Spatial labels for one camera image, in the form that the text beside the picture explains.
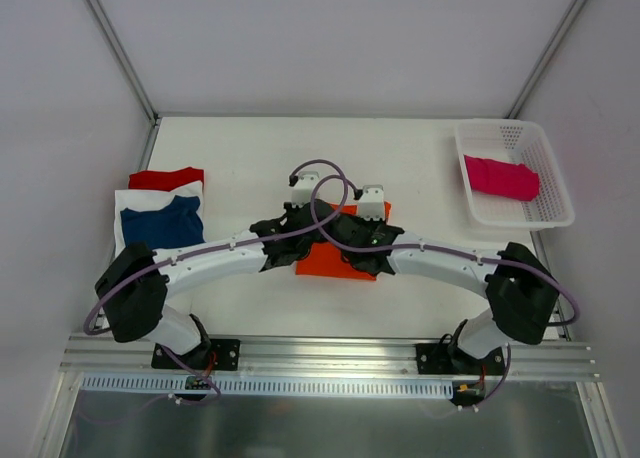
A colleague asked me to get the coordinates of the orange t shirt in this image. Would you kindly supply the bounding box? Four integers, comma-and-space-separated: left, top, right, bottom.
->
294, 200, 392, 282

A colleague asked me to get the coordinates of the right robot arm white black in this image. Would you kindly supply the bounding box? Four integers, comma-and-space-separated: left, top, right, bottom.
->
326, 214, 559, 374

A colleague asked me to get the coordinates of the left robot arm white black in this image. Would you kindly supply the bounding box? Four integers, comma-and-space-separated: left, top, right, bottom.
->
95, 200, 334, 368

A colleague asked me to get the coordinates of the blue folded t shirt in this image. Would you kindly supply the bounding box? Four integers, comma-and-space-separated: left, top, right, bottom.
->
120, 196, 205, 250

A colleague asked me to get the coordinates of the white folded t shirt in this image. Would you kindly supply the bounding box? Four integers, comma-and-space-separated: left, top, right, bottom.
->
114, 182, 204, 255

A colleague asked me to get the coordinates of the red folded t shirt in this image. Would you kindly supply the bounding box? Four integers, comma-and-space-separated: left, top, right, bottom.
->
128, 167, 205, 192

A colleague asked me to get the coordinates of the pink t shirt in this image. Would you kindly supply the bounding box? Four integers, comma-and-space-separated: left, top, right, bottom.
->
464, 155, 540, 202

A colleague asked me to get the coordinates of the white plastic basket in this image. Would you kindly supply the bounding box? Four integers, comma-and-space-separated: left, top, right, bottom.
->
454, 119, 575, 231

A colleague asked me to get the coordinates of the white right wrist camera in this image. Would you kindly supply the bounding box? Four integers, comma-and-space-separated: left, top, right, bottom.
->
356, 185, 386, 221

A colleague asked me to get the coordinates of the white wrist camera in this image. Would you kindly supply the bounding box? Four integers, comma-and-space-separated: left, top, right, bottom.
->
289, 171, 320, 208
356, 185, 386, 221

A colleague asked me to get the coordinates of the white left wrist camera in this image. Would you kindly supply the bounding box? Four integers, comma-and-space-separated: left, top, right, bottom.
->
289, 171, 320, 208

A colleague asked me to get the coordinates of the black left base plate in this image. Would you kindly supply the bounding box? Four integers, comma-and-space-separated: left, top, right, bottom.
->
151, 337, 241, 373

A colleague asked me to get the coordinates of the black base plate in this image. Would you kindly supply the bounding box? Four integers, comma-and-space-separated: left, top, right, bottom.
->
414, 343, 506, 376
151, 337, 241, 373

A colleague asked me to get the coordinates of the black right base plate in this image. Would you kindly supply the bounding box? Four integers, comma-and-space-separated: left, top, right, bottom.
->
414, 343, 506, 376

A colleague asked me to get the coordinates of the white slotted cable duct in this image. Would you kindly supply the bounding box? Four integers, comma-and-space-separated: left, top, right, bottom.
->
81, 373, 454, 400

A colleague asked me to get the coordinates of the aluminium mounting rail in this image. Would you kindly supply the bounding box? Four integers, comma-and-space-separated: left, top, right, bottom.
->
60, 334, 602, 382

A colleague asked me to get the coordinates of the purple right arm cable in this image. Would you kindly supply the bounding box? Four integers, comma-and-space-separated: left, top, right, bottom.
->
309, 175, 581, 413

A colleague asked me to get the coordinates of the left aluminium frame post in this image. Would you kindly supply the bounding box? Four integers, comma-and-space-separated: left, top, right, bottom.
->
83, 0, 158, 124

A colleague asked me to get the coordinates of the aluminium frame post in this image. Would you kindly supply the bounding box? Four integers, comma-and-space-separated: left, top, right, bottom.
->
83, 0, 158, 124
504, 0, 590, 120

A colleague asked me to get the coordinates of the right aluminium frame post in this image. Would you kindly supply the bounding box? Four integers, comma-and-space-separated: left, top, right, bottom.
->
504, 0, 590, 120

